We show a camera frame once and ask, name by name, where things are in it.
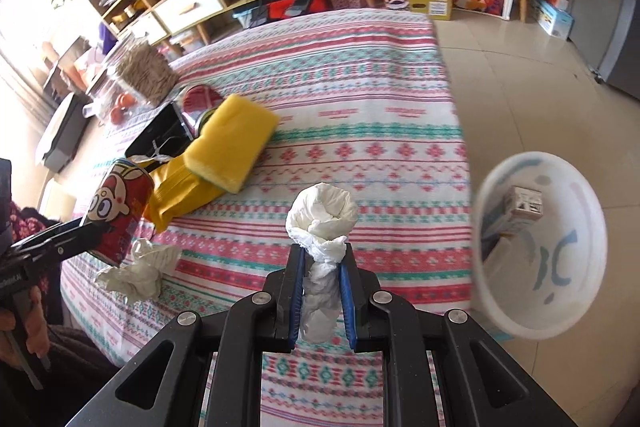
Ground twisted white tissue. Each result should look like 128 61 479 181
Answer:
284 183 359 343

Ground blue white carton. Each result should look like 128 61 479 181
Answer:
530 0 573 40

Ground black plastic tray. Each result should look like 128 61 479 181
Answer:
124 102 196 162

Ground white storage crate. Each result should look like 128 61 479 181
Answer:
442 0 516 22

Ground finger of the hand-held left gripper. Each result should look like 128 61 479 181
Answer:
11 221 109 277

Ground yellow plastic packet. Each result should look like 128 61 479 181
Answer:
145 152 226 233

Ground red snack packet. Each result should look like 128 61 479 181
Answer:
177 84 226 140

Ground person's dark clothing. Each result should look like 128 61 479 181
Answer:
0 202 126 427

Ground white plastic bin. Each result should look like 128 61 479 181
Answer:
470 151 608 340

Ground yellow sponge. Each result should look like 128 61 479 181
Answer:
184 94 281 194

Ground red black case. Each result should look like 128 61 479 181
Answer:
267 0 321 20

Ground white cabinet drawer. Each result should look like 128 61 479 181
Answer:
152 0 226 35

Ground small printed carton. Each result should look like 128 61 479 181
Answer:
502 186 546 220

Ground crumpled white tissue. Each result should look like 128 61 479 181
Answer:
95 238 181 305

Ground grey refrigerator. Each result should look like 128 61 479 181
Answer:
567 0 640 102

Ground red cartoon drink can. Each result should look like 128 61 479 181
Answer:
80 157 155 269

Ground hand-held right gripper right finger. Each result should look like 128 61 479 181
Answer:
339 244 568 427

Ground striped patterned tablecloth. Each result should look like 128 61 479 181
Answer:
60 8 481 427

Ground grey black appliance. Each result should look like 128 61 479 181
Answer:
35 94 93 172

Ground person's left hand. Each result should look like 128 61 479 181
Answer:
0 294 51 368

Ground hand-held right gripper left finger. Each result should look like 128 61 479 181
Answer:
65 244 306 427

